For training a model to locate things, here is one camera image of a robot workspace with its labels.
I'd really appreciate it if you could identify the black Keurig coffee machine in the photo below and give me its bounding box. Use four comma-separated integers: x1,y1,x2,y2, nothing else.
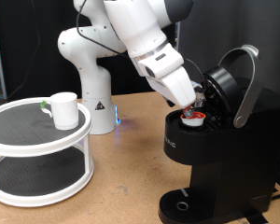
158,44,280,224

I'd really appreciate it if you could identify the black camera cable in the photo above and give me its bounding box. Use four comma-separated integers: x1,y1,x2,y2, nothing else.
75,0,207,91

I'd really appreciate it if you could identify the dark grey partition panel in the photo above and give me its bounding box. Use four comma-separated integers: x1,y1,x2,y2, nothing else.
174,0,280,106

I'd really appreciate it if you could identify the white mug green-taped handle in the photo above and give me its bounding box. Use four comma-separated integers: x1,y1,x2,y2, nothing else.
40,91,79,131

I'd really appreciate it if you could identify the thin black hanging cable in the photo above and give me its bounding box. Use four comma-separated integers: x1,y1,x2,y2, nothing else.
6,0,41,101

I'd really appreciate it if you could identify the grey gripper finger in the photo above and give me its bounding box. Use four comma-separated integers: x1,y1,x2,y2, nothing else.
181,104,197,119

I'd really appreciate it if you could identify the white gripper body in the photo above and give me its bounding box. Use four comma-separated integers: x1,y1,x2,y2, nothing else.
145,66,197,110

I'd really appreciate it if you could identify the white two-tier turntable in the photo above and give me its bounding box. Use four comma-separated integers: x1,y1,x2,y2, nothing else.
0,96,94,208

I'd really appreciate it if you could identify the white coffee pod red lid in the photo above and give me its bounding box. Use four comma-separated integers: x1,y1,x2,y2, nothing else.
179,111,207,128

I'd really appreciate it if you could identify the black curtain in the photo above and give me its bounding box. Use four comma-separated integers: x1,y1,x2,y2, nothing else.
0,0,178,102

